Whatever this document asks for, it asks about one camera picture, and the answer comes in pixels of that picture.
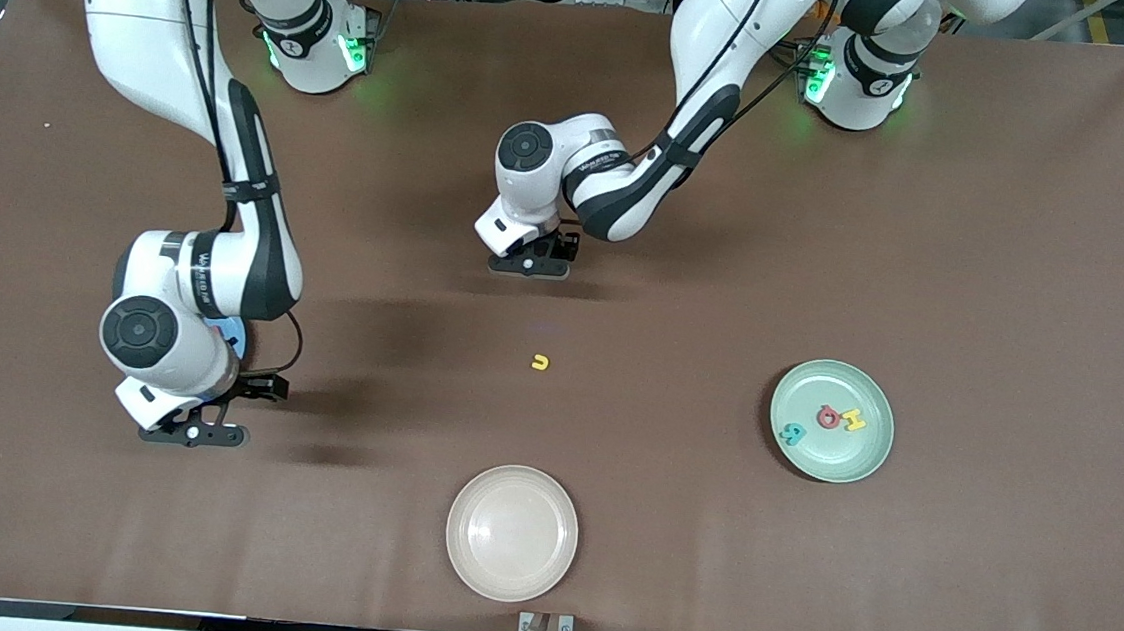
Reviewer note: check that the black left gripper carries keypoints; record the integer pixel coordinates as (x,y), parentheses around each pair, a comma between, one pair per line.
(562,243)

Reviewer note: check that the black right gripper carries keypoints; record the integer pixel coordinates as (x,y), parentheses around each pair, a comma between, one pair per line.
(255,388)

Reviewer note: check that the yellow foam lowercase letter u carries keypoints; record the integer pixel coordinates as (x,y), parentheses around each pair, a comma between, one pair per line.
(540,367)

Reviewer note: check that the pink foam letter Q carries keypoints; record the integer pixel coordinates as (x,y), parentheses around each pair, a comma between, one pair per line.
(819,419)

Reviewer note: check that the yellow foam letter H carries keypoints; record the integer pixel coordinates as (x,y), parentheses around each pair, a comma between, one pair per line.
(854,420)

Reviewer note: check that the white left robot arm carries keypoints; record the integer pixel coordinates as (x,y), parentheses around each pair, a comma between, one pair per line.
(725,27)

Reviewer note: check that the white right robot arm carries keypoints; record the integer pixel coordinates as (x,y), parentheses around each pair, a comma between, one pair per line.
(144,22)

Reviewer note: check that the blue round plate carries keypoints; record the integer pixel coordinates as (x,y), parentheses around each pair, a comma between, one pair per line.
(228,325)

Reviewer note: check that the beige round plate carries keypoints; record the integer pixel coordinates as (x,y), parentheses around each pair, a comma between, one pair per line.
(512,532)

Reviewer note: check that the green round plate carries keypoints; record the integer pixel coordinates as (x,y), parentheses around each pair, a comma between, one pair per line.
(841,463)

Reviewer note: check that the brown table cover sheet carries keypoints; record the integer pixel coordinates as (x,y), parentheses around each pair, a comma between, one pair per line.
(975,288)

